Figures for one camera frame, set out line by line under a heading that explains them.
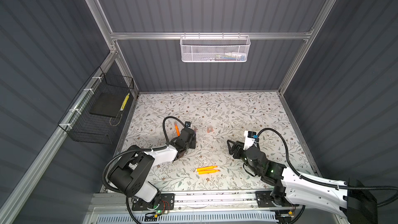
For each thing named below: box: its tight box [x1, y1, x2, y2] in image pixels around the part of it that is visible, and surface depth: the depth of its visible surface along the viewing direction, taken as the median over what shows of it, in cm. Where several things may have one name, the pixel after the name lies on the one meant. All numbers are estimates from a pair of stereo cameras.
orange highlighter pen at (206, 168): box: [195, 165, 219, 172], surface depth 86 cm
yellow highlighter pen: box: [197, 169, 221, 175], surface depth 84 cm
